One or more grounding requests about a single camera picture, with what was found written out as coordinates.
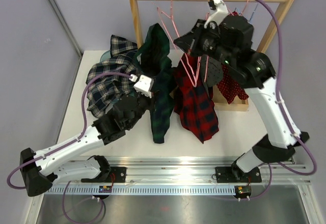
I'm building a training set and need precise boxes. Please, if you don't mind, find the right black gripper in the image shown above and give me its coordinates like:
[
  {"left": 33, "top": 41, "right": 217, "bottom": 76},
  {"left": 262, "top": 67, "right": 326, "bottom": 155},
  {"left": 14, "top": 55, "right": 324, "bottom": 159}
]
[{"left": 175, "top": 19, "right": 236, "bottom": 68}]

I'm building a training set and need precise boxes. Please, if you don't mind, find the pink hanger of green skirt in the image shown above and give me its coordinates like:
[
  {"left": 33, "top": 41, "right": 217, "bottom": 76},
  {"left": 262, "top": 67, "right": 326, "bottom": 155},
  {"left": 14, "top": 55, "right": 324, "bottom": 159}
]
[{"left": 156, "top": 0, "right": 198, "bottom": 87}]

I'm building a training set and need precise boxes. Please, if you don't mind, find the navy white plaid skirt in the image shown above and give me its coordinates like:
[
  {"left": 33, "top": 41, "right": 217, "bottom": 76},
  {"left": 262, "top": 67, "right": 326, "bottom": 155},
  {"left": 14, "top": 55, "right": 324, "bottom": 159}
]
[{"left": 86, "top": 35, "right": 140, "bottom": 118}]

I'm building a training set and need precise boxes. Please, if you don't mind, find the green plaid skirt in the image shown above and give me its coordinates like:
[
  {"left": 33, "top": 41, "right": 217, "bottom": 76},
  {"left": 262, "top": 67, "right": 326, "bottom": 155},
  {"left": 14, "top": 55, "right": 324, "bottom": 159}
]
[{"left": 133, "top": 23, "right": 176, "bottom": 144}]

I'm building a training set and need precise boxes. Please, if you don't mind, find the pink hanger pair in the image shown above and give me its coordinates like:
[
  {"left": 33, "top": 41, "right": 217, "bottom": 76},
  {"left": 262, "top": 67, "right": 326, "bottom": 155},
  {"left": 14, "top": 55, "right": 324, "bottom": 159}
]
[{"left": 197, "top": 12, "right": 210, "bottom": 82}]

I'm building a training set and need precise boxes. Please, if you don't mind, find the red plaid skirt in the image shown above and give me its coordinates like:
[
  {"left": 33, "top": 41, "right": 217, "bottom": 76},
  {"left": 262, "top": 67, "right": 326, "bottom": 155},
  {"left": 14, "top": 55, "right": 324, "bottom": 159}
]
[{"left": 174, "top": 55, "right": 219, "bottom": 143}]

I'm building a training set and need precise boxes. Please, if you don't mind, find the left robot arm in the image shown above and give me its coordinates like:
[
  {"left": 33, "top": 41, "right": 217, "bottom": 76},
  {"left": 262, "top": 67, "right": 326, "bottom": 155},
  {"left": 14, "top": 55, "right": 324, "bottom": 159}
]
[{"left": 20, "top": 93, "right": 153, "bottom": 197}]

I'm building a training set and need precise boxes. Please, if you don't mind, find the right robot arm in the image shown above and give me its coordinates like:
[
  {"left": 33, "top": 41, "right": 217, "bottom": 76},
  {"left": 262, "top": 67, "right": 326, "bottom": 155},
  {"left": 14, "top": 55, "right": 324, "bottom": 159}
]
[{"left": 173, "top": 15, "right": 309, "bottom": 181}]

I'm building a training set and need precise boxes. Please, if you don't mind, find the grey dotted skirt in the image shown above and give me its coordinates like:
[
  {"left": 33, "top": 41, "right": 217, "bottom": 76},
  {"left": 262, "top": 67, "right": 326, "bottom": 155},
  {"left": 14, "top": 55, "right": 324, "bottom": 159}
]
[{"left": 201, "top": 55, "right": 223, "bottom": 88}]

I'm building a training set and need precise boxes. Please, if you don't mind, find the red polka dot skirt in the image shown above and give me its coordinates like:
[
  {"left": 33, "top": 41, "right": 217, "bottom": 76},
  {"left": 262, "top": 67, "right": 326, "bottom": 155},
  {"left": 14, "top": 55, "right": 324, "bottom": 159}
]
[{"left": 217, "top": 65, "right": 249, "bottom": 104}]

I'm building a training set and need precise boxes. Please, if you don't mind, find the blue plastic basin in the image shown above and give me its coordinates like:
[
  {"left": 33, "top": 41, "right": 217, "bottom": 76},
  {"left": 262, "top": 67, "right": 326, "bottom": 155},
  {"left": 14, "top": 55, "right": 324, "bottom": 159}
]
[{"left": 100, "top": 50, "right": 111, "bottom": 62}]

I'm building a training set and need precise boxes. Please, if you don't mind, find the wooden clothes rack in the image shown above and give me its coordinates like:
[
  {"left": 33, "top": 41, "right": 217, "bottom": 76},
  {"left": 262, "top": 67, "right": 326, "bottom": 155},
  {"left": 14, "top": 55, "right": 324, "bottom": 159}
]
[{"left": 129, "top": 0, "right": 294, "bottom": 111}]

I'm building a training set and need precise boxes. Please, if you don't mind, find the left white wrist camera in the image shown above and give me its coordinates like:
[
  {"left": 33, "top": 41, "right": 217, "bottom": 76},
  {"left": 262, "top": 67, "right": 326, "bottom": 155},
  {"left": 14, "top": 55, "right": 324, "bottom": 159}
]
[{"left": 129, "top": 74, "right": 154, "bottom": 98}]

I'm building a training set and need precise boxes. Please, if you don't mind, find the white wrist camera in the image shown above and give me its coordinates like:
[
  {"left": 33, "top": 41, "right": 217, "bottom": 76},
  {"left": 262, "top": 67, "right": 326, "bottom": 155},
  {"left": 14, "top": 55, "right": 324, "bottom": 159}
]
[
  {"left": 204, "top": 0, "right": 229, "bottom": 29},
  {"left": 129, "top": 74, "right": 154, "bottom": 98}
]

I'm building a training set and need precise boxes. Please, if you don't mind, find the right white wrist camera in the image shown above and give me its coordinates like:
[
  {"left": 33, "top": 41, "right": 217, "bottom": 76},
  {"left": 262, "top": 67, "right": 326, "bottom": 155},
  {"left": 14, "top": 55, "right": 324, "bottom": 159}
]
[{"left": 204, "top": 0, "right": 229, "bottom": 29}]

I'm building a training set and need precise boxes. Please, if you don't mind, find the left black mount plate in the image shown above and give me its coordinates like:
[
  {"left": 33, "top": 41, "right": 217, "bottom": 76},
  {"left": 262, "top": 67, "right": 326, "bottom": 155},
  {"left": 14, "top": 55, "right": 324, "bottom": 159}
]
[{"left": 81, "top": 166, "right": 127, "bottom": 183}]

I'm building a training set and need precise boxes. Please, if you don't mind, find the black mount plate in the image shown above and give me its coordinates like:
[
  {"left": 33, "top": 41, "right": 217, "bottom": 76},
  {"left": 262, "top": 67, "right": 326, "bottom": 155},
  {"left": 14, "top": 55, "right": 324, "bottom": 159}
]
[
  {"left": 215, "top": 166, "right": 262, "bottom": 183},
  {"left": 81, "top": 166, "right": 127, "bottom": 183}
]

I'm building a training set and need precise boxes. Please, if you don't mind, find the aluminium rail base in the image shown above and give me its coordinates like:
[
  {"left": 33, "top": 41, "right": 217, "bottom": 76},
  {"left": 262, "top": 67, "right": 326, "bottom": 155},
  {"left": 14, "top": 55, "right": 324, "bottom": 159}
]
[{"left": 34, "top": 55, "right": 311, "bottom": 195}]

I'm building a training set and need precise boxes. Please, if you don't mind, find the blue wire hanger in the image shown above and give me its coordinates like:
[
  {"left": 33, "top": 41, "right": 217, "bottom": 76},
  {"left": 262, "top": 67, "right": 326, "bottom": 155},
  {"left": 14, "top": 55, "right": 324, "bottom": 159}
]
[{"left": 234, "top": 0, "right": 259, "bottom": 23}]

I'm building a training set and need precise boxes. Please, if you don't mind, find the right black mount plate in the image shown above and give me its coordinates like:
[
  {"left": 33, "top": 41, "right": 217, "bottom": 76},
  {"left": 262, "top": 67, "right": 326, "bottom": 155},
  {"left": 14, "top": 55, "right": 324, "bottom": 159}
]
[{"left": 215, "top": 166, "right": 262, "bottom": 183}]

